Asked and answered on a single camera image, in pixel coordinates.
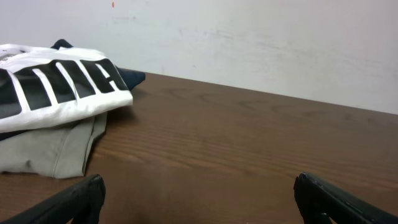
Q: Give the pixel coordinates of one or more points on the white shirt black letters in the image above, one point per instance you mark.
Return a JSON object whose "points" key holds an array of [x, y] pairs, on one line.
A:
{"points": [[43, 87]]}

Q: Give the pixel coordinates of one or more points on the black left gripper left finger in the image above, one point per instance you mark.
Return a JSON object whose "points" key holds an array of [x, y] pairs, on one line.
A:
{"points": [[81, 203]]}

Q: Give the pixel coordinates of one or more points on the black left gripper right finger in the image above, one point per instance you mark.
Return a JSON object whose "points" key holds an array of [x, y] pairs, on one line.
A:
{"points": [[319, 201]]}

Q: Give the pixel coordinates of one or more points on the navy blue folded garment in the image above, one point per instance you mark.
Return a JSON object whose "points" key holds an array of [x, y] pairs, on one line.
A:
{"points": [[130, 77]]}

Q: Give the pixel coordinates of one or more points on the grey beige folded garment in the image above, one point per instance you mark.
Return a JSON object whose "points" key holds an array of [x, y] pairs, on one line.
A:
{"points": [[60, 152]]}

